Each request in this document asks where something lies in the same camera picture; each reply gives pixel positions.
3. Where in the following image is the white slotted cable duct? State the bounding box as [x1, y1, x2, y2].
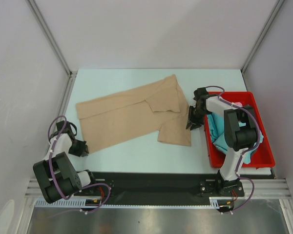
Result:
[35, 197, 233, 210]

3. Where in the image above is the aluminium frame rail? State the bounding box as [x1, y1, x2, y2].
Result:
[24, 177, 292, 198]

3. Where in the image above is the beige t shirt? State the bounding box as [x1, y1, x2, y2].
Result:
[76, 75, 191, 153]

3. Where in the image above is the red plastic bin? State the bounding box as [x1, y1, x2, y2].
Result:
[200, 92, 275, 169]

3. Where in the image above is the light blue t shirt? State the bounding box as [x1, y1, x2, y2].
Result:
[208, 114, 224, 143]

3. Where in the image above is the pink t shirt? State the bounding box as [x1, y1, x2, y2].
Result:
[235, 102, 243, 107]

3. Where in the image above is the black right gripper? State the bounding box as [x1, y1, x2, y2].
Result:
[186, 106, 209, 130]

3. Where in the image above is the aluminium post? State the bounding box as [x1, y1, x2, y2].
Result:
[240, 0, 287, 75]
[25, 0, 73, 76]

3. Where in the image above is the teal t shirt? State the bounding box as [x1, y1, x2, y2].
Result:
[210, 130, 256, 164]

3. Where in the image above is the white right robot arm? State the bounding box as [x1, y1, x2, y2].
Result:
[186, 87, 261, 196]

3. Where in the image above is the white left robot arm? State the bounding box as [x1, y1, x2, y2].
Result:
[33, 120, 98, 204]

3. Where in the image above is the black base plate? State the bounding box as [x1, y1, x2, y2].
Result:
[39, 170, 276, 206]

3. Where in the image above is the right rear aluminium post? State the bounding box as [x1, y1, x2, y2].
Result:
[240, 0, 287, 75]

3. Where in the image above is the left rear aluminium post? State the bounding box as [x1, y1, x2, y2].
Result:
[25, 0, 73, 76]

